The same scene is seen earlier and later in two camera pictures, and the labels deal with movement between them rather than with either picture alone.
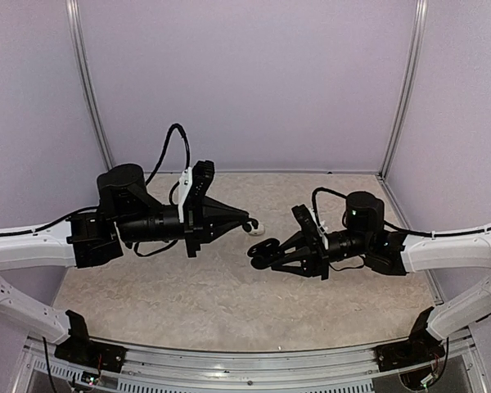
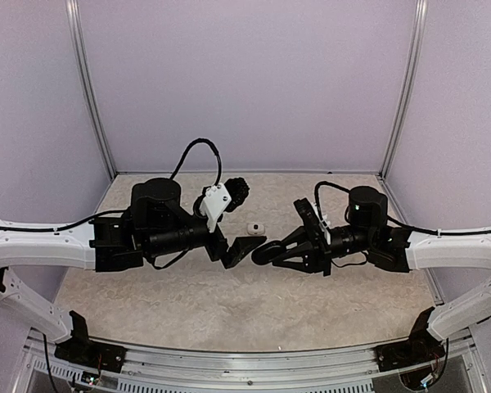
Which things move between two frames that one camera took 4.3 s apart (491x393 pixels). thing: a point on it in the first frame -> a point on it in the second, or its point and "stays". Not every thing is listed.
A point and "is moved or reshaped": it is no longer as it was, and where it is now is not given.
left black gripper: (214, 217) -> (242, 246)
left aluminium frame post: (87, 84) stays
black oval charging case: (264, 254) is moved or reshaped
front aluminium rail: (347, 370) stays
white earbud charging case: (256, 232) stays
